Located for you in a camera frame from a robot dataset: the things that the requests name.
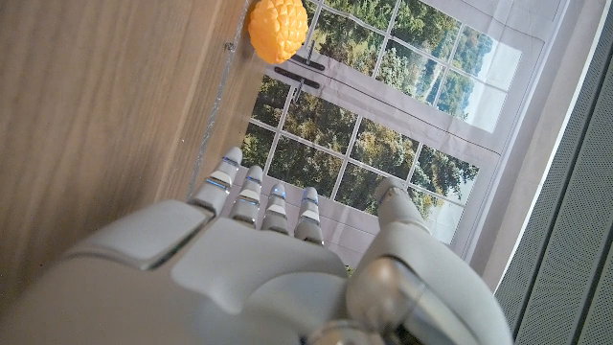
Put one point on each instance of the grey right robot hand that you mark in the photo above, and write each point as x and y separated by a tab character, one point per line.
249	287

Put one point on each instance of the orange toy pineapple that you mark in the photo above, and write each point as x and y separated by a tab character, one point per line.
278	31

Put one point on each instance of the printed window forest backdrop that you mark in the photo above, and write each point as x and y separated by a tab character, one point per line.
383	115

